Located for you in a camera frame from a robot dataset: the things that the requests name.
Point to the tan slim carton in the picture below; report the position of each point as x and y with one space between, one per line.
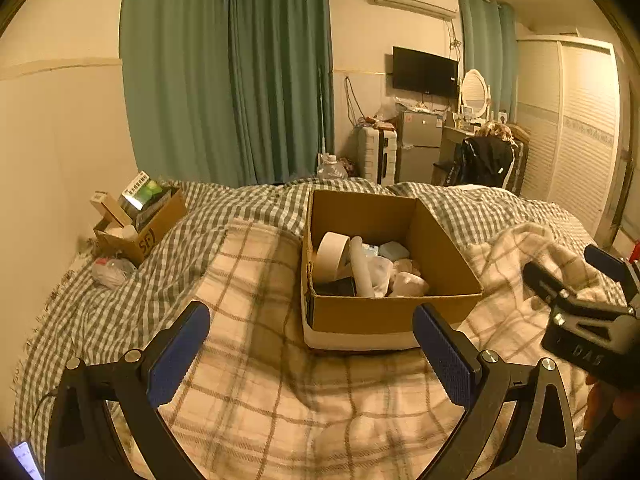
107 207

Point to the crumpled clear plastic bag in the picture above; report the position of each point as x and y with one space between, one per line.
112 272

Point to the oval white vanity mirror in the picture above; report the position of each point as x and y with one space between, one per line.
474 91

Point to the beige tape roll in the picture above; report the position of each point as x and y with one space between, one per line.
331 255

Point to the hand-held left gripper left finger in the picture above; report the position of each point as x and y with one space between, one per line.
180 355

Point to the beige plaid blanket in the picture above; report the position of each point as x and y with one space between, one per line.
260 410

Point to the white dressing table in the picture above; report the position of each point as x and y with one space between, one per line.
450 140

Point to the thin white pole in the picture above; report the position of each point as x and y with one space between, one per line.
324 110

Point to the white plastic items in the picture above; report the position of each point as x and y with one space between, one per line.
382 270

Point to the blue tissue pack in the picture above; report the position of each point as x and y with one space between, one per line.
392 249

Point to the patterned dark trunk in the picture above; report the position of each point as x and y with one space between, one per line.
521 165

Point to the red floor object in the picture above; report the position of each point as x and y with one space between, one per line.
636 251

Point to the black wall television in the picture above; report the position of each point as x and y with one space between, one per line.
425 71

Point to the white ribbed suitcase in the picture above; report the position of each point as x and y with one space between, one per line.
375 155

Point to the large cardboard box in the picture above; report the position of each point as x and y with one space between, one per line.
395 315

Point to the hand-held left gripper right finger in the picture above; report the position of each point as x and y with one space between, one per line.
445 355

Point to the person's right hand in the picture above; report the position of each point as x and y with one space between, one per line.
600 402

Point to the green and white carton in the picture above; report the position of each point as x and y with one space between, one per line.
142 190

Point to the smartphone with lit screen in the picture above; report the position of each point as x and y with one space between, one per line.
26 460

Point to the dark red patterned bag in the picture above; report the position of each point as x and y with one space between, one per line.
348 166

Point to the black jacket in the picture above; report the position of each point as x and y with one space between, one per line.
482 160

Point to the narrow green curtain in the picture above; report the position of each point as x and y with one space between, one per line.
487 50

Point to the grey small fridge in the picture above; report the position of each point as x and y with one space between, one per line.
417 147

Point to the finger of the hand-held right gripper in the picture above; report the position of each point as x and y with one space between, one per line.
547 281
617 266

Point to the wide green curtain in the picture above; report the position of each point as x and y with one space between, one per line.
210 70

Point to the small cardboard box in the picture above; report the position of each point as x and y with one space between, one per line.
160 225

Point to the white slatted wardrobe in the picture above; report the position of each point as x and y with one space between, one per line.
575 135

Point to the large clear water bottle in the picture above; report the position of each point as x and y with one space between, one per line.
331 169

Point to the white plastic tube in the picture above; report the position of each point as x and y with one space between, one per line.
360 267

